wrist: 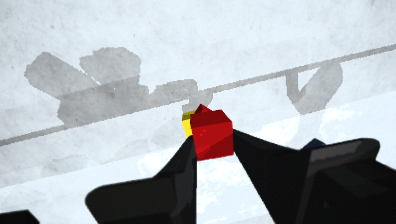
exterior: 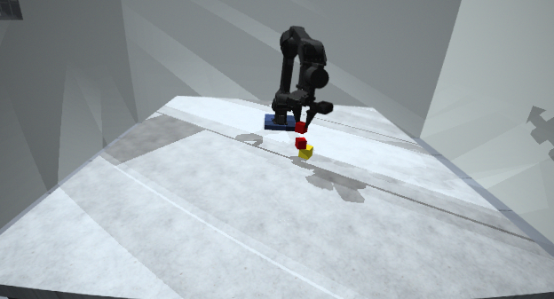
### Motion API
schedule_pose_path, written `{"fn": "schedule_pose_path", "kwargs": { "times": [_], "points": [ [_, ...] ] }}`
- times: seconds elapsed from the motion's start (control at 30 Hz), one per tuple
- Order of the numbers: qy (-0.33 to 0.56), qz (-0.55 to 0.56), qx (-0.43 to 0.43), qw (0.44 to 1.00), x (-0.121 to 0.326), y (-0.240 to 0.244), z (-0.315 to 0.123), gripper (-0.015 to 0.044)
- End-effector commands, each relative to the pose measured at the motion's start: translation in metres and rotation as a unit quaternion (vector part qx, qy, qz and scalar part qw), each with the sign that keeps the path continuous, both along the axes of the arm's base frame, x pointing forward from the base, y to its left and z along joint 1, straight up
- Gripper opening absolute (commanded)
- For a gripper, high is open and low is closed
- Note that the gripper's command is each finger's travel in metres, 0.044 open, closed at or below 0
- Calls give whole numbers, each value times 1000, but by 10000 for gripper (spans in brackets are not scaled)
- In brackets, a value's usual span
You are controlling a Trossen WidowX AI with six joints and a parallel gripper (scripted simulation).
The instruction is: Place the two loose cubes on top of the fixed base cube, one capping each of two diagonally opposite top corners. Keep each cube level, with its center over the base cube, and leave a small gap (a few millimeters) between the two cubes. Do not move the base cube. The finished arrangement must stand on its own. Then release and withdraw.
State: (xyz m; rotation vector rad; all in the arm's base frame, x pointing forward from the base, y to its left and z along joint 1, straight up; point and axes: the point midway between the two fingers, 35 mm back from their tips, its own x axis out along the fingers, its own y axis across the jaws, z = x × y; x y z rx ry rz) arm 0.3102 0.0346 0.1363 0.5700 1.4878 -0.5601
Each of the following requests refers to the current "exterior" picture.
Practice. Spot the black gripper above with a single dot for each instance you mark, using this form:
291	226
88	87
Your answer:
323	107

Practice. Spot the red cube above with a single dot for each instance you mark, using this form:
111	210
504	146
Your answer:
300	127
300	143

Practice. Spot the yellow cube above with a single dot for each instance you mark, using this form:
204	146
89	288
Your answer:
306	153

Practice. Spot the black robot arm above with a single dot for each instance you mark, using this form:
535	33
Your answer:
312	61

